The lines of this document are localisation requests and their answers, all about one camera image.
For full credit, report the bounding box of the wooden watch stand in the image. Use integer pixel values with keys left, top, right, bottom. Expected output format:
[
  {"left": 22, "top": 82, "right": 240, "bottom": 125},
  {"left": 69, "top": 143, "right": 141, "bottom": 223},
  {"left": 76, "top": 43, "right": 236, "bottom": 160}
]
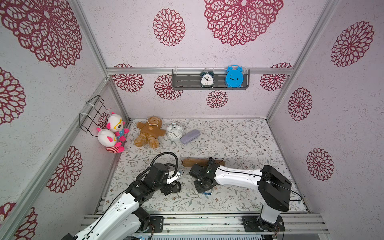
[{"left": 182, "top": 158, "right": 226, "bottom": 168}]

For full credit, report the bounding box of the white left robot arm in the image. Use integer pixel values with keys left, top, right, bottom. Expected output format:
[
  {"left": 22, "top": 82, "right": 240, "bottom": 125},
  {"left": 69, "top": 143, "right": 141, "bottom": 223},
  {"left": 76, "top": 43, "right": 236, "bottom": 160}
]
[{"left": 63, "top": 163, "right": 184, "bottom": 240}]

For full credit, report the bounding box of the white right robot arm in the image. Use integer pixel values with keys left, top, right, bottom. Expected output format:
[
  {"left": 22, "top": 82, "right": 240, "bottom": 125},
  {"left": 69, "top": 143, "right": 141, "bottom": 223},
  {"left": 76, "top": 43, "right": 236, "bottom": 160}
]
[{"left": 189, "top": 161, "right": 292, "bottom": 233}]

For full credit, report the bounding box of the grey fabric case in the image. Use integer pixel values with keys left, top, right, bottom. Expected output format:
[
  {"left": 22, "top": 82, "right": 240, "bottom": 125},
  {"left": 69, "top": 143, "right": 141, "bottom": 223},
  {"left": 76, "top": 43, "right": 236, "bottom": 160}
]
[{"left": 181, "top": 130, "right": 201, "bottom": 145}]

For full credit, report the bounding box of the white twin-bell alarm clock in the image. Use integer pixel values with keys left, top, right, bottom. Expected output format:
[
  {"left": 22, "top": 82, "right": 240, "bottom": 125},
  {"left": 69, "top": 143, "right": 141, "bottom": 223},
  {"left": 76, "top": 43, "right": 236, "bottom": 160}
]
[{"left": 167, "top": 124, "right": 183, "bottom": 142}]

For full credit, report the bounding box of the brown teddy bear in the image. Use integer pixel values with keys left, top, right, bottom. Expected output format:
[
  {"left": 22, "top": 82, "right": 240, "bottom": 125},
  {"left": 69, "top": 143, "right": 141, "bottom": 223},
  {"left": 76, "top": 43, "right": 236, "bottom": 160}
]
[{"left": 134, "top": 117, "right": 166, "bottom": 149}]

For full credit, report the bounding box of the white pink plush lower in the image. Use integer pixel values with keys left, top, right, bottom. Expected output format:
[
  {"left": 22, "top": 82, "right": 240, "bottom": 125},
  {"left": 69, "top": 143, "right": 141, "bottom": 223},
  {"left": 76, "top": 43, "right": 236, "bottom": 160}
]
[{"left": 97, "top": 128, "right": 125, "bottom": 154}]

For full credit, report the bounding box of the white pink plush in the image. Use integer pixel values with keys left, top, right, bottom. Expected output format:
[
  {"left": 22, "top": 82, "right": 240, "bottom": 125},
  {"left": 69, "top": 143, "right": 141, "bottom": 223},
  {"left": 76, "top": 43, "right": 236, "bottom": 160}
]
[
  {"left": 97, "top": 128, "right": 125, "bottom": 154},
  {"left": 107, "top": 113, "right": 129, "bottom": 142}
]

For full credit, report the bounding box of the white pink plush upper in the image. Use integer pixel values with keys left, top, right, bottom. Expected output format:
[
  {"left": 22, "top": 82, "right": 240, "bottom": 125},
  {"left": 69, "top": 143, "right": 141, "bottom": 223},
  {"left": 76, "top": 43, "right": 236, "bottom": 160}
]
[{"left": 107, "top": 113, "right": 129, "bottom": 142}]

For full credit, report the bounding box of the dark green alarm clock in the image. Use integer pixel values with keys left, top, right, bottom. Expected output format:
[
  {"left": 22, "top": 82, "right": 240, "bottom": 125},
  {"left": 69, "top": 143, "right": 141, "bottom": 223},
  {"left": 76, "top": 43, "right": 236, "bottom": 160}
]
[{"left": 200, "top": 72, "right": 215, "bottom": 88}]

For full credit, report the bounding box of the blue alarm clock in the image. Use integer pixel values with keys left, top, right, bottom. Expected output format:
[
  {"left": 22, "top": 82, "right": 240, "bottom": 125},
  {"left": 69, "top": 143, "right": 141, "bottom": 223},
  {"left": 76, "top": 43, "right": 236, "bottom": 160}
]
[{"left": 225, "top": 65, "right": 244, "bottom": 88}]

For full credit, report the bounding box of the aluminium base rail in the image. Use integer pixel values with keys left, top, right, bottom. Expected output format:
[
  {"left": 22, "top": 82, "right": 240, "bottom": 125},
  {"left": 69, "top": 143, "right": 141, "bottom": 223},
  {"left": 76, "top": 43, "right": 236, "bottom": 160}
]
[{"left": 82, "top": 213, "right": 329, "bottom": 238}]

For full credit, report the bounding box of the grey wall shelf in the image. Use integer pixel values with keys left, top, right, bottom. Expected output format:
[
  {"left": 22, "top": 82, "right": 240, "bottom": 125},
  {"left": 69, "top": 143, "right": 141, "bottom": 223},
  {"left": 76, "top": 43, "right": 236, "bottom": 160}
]
[{"left": 172, "top": 69, "right": 250, "bottom": 91}]

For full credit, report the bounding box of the black wire basket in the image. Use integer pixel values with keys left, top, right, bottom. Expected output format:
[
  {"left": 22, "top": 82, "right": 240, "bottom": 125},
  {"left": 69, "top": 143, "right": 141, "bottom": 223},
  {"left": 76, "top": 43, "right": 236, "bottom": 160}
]
[{"left": 78, "top": 95, "right": 111, "bottom": 137}]

